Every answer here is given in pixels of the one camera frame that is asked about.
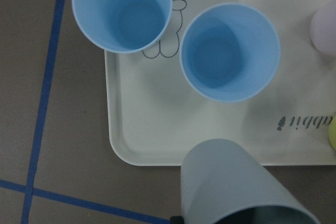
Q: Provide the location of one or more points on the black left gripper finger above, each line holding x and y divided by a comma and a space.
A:
176, 220

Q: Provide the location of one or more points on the grey plastic cup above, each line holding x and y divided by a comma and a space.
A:
222, 183

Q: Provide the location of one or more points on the blue plastic cup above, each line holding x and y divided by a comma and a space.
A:
230, 52
122, 26

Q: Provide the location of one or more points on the yellow plastic cup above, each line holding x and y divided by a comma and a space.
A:
332, 133

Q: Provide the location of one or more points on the pink plastic cup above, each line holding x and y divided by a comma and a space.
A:
322, 29

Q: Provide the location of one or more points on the cream plastic tray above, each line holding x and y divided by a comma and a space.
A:
155, 117

